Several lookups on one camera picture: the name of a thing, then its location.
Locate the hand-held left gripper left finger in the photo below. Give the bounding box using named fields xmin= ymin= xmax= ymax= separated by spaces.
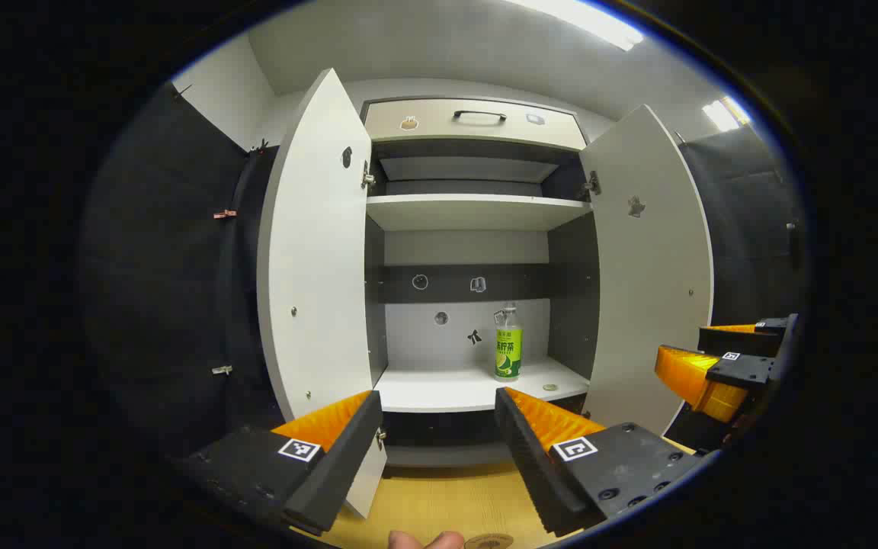
xmin=180 ymin=390 xmax=383 ymax=536

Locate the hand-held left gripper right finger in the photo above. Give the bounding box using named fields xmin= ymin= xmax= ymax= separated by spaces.
xmin=494 ymin=387 xmax=714 ymax=538

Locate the white cabinet door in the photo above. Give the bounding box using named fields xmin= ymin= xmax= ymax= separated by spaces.
xmin=256 ymin=68 xmax=388 ymax=519
xmin=579 ymin=104 xmax=714 ymax=437

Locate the green label bottle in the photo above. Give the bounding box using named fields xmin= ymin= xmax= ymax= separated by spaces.
xmin=494 ymin=307 xmax=524 ymax=381

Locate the small ceiling light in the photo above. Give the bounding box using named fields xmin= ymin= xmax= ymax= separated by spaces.
xmin=702 ymin=95 xmax=752 ymax=132

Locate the black backdrop cloth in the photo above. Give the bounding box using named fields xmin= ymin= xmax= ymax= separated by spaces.
xmin=81 ymin=80 xmax=809 ymax=458

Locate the long ceiling light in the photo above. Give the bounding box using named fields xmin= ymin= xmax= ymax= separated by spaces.
xmin=508 ymin=0 xmax=646 ymax=52

